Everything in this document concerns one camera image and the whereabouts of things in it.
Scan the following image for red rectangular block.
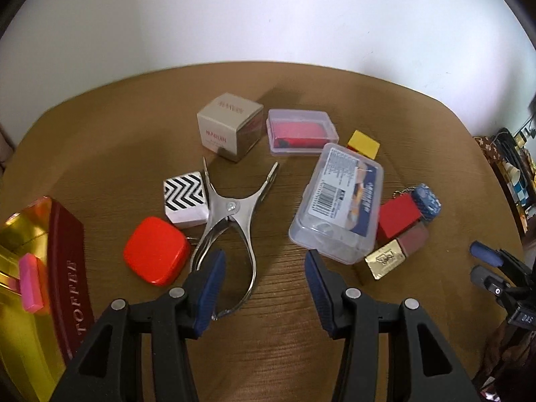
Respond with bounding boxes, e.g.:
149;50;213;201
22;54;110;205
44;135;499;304
376;193;421;244

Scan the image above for blue patterned tin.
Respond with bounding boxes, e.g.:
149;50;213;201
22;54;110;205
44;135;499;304
411;183;442;222

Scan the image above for pink eraser block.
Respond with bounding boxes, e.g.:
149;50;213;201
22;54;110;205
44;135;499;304
18;253;45;314

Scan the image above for clear plastic labelled box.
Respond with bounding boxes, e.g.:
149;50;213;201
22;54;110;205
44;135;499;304
288;142;384;265

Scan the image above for clear box with red item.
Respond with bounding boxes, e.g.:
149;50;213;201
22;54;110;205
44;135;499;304
266;109;339;155

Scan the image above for beige cardboard cube box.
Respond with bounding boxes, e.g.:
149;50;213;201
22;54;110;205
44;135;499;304
197;92;264;162

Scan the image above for red rounded square case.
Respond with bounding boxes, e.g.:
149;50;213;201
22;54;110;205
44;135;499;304
123;217;191;287

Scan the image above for gold toffee tin box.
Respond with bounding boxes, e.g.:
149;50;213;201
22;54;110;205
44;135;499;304
1;196;94;401

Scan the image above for gold and maroon lipstick box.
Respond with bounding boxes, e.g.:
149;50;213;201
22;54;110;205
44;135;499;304
364;221;429;280

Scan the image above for black white zigzag box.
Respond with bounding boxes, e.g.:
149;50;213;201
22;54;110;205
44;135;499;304
163;172;209;229

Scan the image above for cluttered side shelf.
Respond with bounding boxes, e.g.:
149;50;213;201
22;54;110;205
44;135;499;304
473;128;535;244

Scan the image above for yellow wooden block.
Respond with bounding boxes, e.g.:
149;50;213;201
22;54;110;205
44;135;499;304
346;130;381;160

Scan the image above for silver metal hole punch pliers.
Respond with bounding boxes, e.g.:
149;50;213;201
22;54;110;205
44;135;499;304
191;159;280;320

